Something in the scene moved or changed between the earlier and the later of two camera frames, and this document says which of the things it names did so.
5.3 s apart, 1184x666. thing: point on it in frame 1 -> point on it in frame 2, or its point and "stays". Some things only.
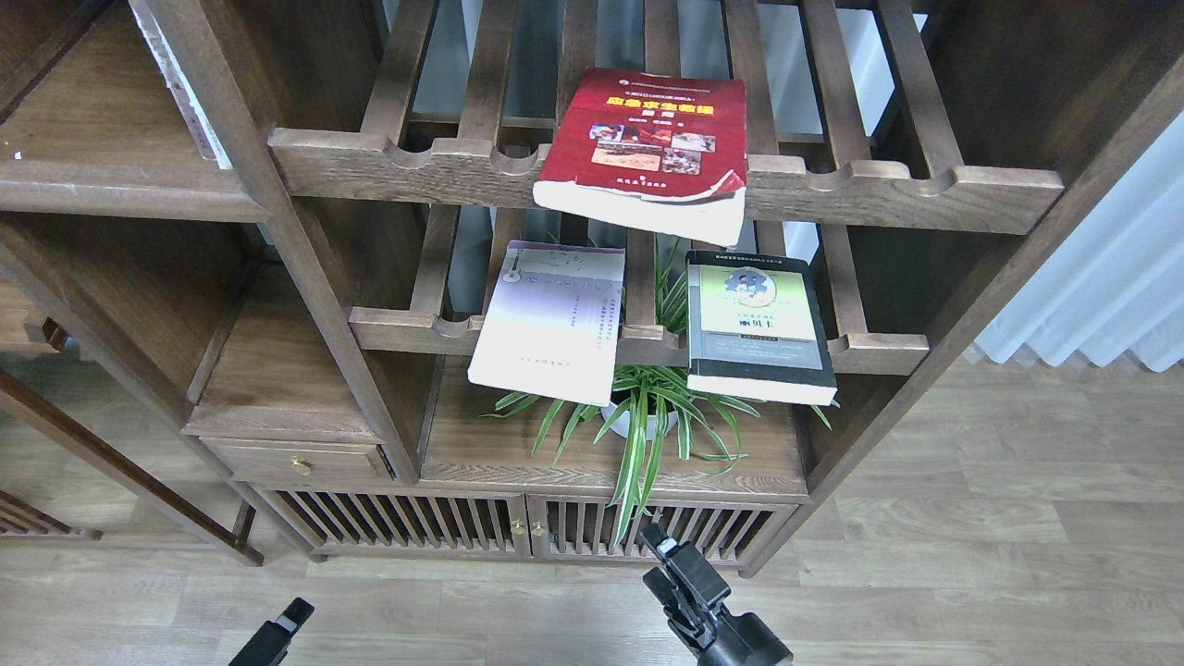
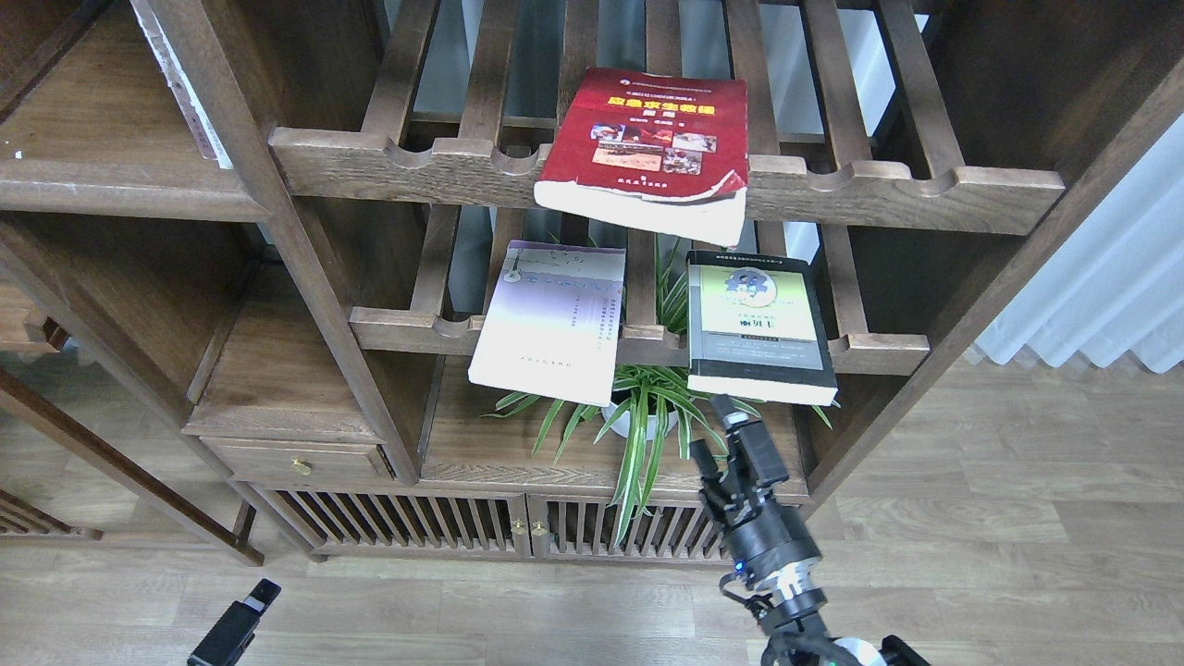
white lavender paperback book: x=552 y=327 stays
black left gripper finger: x=269 y=647 -> x=234 y=630
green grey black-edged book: x=756 y=327 stays
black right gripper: x=691 y=592 -> x=770 y=543
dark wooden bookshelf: x=524 y=279 stays
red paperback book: x=654 y=154 stays
